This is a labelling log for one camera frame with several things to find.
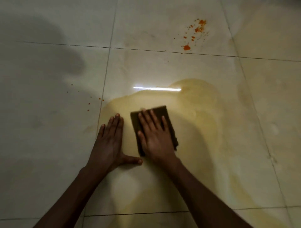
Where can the person's left hand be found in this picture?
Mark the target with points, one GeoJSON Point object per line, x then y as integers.
{"type": "Point", "coordinates": [107, 150]}

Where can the person's right hand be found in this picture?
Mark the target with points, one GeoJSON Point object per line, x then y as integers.
{"type": "Point", "coordinates": [156, 143]}

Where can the brown-green scrub pad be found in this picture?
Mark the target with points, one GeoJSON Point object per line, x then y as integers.
{"type": "Point", "coordinates": [135, 119]}

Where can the person's left forearm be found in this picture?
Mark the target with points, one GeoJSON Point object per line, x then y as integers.
{"type": "Point", "coordinates": [68, 202]}

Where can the person's right forearm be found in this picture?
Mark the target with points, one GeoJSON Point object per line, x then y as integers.
{"type": "Point", "coordinates": [207, 199]}

